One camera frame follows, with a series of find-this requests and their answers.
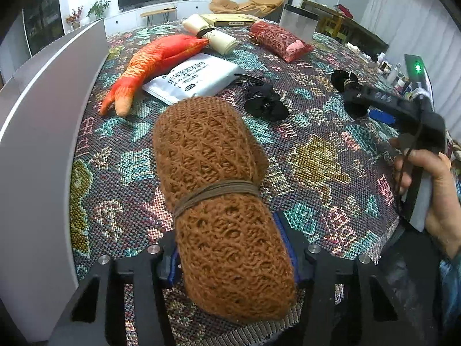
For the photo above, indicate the bushy green potted plant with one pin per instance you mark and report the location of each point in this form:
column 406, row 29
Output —
column 98, row 9

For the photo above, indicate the white television cabinet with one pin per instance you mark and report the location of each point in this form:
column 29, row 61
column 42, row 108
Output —
column 122, row 16

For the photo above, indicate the red cloth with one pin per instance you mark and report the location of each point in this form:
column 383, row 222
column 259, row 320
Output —
column 342, row 8

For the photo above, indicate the colourful printed woven blanket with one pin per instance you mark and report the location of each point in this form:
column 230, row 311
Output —
column 324, row 169

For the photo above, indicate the cream rolled cloth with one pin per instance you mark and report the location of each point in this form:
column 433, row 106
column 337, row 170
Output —
column 212, row 36

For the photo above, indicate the white sheer curtain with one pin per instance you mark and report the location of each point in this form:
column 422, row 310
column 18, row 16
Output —
column 403, row 10

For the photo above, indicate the black glass bookshelf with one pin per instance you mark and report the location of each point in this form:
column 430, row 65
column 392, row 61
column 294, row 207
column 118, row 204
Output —
column 43, row 10

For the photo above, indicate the white printed soft packet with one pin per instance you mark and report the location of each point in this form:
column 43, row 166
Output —
column 201, row 75

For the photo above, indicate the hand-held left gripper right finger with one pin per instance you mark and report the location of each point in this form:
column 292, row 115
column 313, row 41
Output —
column 324, row 270

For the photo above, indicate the yellow wooden chair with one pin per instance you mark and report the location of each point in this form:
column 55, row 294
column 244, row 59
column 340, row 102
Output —
column 329, row 27

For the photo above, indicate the red mesh bag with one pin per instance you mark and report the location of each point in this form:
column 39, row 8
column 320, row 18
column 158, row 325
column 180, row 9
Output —
column 281, row 41

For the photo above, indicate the wooden bench with hairpin legs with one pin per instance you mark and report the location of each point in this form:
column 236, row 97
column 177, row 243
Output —
column 158, row 10

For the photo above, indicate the brown knitted roll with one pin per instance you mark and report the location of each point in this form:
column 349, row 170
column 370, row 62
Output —
column 216, row 187

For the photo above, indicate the orange lounge chair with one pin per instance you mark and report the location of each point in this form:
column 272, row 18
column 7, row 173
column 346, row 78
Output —
column 252, row 1

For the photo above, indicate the red fish plush toy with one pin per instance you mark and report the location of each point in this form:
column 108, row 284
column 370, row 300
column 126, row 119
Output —
column 144, row 65

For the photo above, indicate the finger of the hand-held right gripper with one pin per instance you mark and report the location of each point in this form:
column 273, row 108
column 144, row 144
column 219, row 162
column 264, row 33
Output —
column 383, row 116
column 374, row 98

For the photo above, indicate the person's right hand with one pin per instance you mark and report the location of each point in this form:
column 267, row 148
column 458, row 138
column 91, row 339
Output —
column 439, row 194

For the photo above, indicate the vase with red flowers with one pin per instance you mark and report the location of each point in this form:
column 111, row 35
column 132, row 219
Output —
column 75, row 18

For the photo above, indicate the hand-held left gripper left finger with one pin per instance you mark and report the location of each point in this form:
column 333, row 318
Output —
column 140, row 266

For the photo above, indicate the black fabric flower scrunchie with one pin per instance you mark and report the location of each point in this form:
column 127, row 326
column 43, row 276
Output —
column 264, row 101

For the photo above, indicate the flat yellow box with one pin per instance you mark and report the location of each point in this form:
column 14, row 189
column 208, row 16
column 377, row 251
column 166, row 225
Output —
column 234, row 20

